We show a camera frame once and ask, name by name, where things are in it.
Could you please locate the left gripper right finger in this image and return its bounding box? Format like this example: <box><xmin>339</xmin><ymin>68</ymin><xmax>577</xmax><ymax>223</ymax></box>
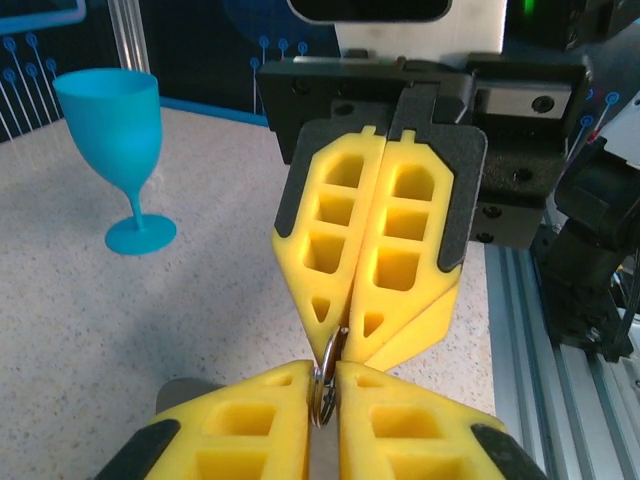
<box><xmin>333</xmin><ymin>359</ymin><xmax>549</xmax><ymax>480</ymax></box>

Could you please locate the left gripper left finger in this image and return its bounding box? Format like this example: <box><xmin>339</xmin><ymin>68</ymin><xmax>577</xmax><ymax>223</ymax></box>
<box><xmin>97</xmin><ymin>359</ymin><xmax>316</xmax><ymax>480</ymax></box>

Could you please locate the blue tag key ring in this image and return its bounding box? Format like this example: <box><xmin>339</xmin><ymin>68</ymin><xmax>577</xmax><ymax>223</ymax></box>
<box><xmin>307</xmin><ymin>324</ymin><xmax>351</xmax><ymax>429</ymax></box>

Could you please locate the blue plastic goblet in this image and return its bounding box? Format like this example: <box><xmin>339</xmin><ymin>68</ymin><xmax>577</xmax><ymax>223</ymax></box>
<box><xmin>52</xmin><ymin>68</ymin><xmax>179</xmax><ymax>257</ymax></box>

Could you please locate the long aluminium frame rail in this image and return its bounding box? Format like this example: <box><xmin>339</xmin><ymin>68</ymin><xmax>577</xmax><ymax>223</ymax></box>
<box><xmin>482</xmin><ymin>239</ymin><xmax>640</xmax><ymax>480</ymax></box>

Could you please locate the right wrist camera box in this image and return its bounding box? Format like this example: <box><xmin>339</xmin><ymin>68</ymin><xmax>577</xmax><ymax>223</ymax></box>
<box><xmin>287</xmin><ymin>0</ymin><xmax>504</xmax><ymax>56</ymax></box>

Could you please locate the aluminium frame post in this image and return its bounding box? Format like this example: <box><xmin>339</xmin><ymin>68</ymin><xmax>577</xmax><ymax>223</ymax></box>
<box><xmin>110</xmin><ymin>0</ymin><xmax>152</xmax><ymax>74</ymax></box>

